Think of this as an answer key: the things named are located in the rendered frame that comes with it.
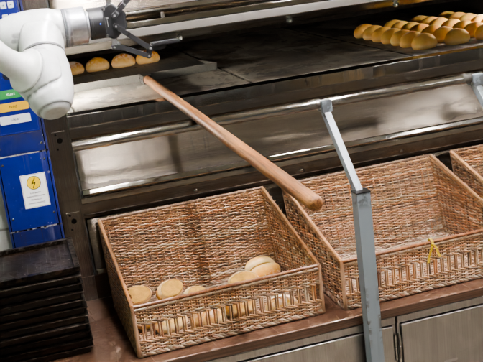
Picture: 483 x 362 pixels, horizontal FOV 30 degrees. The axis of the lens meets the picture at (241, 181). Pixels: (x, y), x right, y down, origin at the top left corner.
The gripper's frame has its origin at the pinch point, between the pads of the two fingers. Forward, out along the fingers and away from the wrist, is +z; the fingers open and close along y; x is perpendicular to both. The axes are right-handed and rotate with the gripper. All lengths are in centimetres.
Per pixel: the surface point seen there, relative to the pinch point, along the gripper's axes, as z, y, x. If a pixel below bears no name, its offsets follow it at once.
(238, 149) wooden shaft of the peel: 4.8, 29.2, 32.2
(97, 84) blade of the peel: -11, 29, -101
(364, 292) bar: 42, 82, 4
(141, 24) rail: -1.3, 5.1, -40.9
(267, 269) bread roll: 25, 85, -34
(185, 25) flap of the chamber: 11.3, 7.3, -40.4
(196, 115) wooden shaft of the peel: 5.1, 28.3, -10.6
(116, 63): 3, 28, -149
